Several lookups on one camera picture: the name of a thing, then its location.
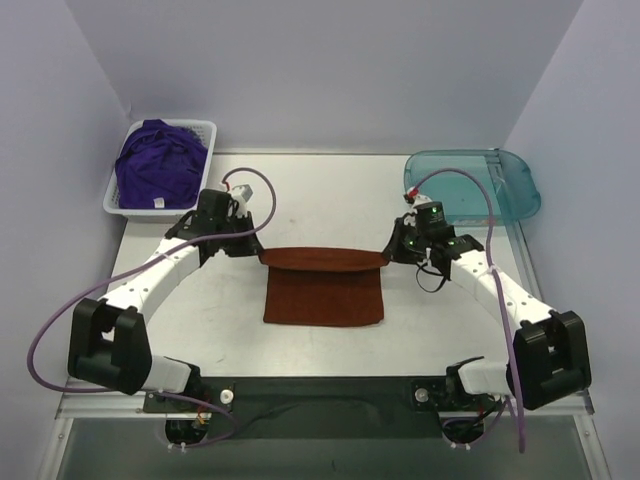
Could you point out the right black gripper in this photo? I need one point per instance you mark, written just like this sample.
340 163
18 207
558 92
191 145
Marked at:
400 240

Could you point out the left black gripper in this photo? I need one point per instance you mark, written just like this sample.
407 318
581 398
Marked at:
240 239

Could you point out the brown towel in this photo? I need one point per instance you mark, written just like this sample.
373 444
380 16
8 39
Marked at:
323 287

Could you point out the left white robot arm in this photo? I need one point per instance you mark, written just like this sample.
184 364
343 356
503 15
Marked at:
109 344

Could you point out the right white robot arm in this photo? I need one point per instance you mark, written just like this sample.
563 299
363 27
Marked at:
548 356

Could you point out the purple cloth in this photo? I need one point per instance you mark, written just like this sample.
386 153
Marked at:
160 167

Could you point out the white plastic basket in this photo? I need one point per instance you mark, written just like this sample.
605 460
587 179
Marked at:
205 130

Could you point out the blue transparent plastic bin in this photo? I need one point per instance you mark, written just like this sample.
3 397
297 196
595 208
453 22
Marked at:
465 179

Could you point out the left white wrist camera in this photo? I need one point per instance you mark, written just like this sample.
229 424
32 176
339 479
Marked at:
241 194

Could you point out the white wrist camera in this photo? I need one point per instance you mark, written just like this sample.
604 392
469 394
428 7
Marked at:
241 194
414 198

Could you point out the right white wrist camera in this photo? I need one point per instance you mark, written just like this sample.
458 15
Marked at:
414 198

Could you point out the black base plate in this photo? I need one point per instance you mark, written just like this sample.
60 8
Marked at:
336 421

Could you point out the aluminium frame rail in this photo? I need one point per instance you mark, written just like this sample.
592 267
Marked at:
235 394

